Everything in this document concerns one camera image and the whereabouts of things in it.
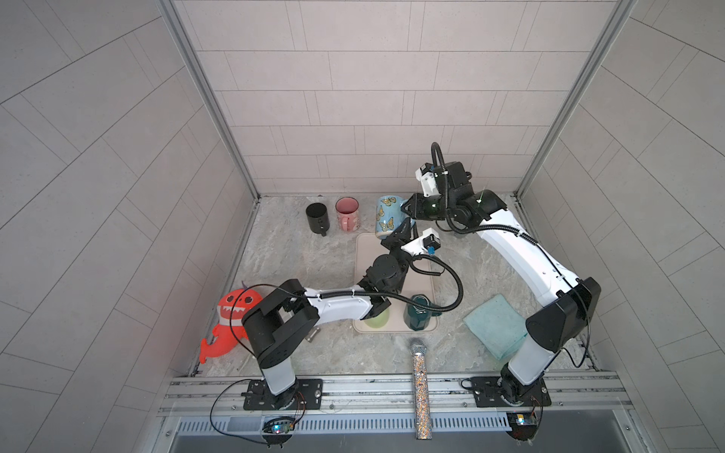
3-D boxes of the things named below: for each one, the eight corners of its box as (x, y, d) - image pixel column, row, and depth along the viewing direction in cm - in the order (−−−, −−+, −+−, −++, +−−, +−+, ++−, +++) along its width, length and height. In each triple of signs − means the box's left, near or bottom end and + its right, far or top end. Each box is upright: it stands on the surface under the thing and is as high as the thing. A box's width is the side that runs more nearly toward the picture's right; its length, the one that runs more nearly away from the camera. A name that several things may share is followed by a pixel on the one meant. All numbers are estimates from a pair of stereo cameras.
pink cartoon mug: (336, 239, 103) (333, 223, 96) (339, 213, 112) (336, 196, 104) (358, 239, 104) (357, 223, 96) (359, 213, 112) (358, 196, 104)
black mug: (307, 238, 105) (302, 223, 98) (311, 217, 111) (307, 202, 104) (328, 238, 105) (324, 223, 98) (330, 217, 111) (328, 202, 104)
